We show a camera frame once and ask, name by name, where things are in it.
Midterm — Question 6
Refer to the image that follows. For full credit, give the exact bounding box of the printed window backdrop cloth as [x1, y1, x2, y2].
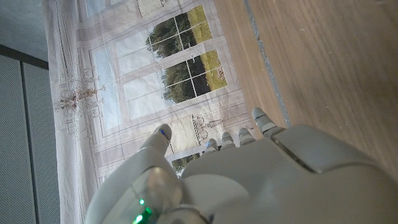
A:
[42, 0, 265, 224]

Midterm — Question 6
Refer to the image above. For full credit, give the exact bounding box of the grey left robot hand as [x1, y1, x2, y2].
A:
[83, 107, 398, 224]

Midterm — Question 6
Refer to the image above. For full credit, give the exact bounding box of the grey tape outline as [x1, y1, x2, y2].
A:
[243, 0, 292, 128]

